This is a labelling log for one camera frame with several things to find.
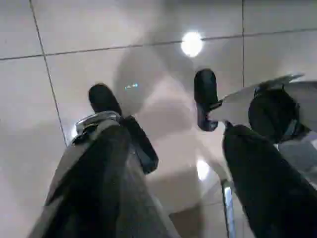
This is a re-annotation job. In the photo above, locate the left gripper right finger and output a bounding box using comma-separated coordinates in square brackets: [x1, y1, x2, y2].
[222, 124, 317, 238]

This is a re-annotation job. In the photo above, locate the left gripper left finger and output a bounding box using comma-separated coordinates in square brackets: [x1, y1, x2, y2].
[32, 120, 174, 238]

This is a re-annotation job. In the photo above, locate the silver right robot leg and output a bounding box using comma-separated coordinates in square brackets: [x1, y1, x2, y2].
[71, 111, 159, 174]

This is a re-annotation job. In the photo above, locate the black right robot foot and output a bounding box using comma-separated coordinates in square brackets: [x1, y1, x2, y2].
[88, 83, 123, 119]

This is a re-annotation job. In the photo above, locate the black robot foot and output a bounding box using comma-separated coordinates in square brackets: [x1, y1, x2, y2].
[88, 83, 123, 119]
[194, 68, 223, 131]

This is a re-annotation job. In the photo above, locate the black left robot foot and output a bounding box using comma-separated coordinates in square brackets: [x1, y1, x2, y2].
[194, 68, 223, 131]

